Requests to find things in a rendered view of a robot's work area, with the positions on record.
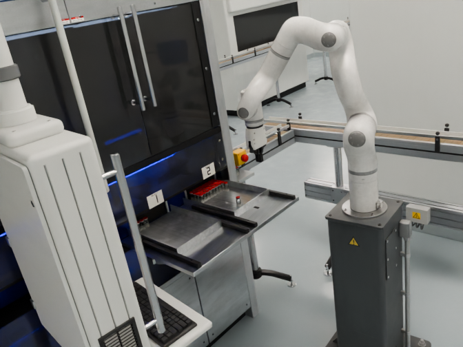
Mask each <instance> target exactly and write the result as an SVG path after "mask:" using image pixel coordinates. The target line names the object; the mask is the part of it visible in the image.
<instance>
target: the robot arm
mask: <svg viewBox="0 0 463 347"><path fill-rule="evenodd" d="M300 43H301V44H303V45H307V46H309V47H311V48H313V49H315V50H320V51H324V52H329V61H330V68H331V75H332V78H333V82H334V85H335V88H336V91H337V94H338V97H339V99H340V102H341V103H342V106H343V108H344V111H345V114H346V117H347V124H346V126H345V129H344V132H343V147H344V152H345V154H346V157H347V164H348V177H349V198H350V200H348V201H346V202H345V203H344V204H343V205H342V211H343V213H344V214H345V215H347V216H349V217H351V218H357V219H372V218H377V217H380V216H382V215H383V214H385V213H386V212H387V204H386V203H385V202H384V201H383V200H381V199H378V161H377V156H376V152H375V133H376V129H377V126H378V124H377V119H376V117H375V114H374V111H373V109H372V107H371V105H370V103H369V101H368V99H367V97H366V94H365V92H364V90H363V87H362V83H361V80H360V75H359V73H358V68H357V65H356V57H355V52H354V46H353V39H352V35H351V31H350V29H349V26H348V25H347V24H346V23H345V22H344V21H340V20H335V21H331V22H329V23H323V22H320V21H317V20H315V19H312V18H309V17H292V18H290V19H288V20H286V21H285V22H284V24H283V25H282V27H281V29H280V31H279V33H278V34H277V36H276V38H275V40H274V42H273V44H272V46H271V48H270V50H269V51H268V53H267V55H266V57H265V60H264V61H263V64H262V65H261V67H260V69H259V71H258V73H257V74H256V75H255V77H254V78H253V79H252V81H251V83H250V84H249V85H248V87H247V89H244V90H242V91H241V92H240V95H241V100H240V102H239V104H238V107H237V115H238V117H239V118H240V119H242V120H245V126H247V128H246V130H245V140H246V146H247V149H249V152H250V153H254V154H255V156H256V162H263V149H264V147H265V146H266V144H267V135H266V131H265V126H264V124H263V123H264V118H263V108H262V103H261V102H262V100H263V99H264V97H265V96H266V95H267V93H268V92H269V90H270V89H271V88H272V87H273V86H274V84H275V83H276V81H277V80H278V79H279V77H280V75H281V74H282V71H283V70H284V68H285V66H286V65H287V63H288V61H289V59H290V58H291V55H292V54H293V53H294V50H295V49H296V47H297V45H298V44H300Z"/></svg>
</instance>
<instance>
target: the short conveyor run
mask: <svg viewBox="0 0 463 347"><path fill-rule="evenodd" d="M280 127H282V126H281V124H279V125H277V126H275V127H273V128H271V129H269V130H267V131H266V135H267V144H266V146H265V147H264V149H263V161H265V160H267V159H268V158H271V157H272V156H274V155H275V154H277V153H279V152H280V151H282V150H284V149H286V148H288V147H289V146H291V145H292V144H294V143H296V141H295V134H294V130H285V129H287V128H289V125H286V126H284V127H282V128H280ZM235 148H239V149H246V152H247V155H248V156H249V160H248V161H247V162H246V163H244V164H242V165H241V166H238V167H239V169H242V170H246V171H248V170H250V169H251V168H253V167H255V166H256V165H259V164H260V163H261V162H256V156H255V154H254V153H250V152H249V149H247V146H246V142H244V143H242V144H240V145H238V146H237V147H235ZM235 148H233V149H235Z"/></svg>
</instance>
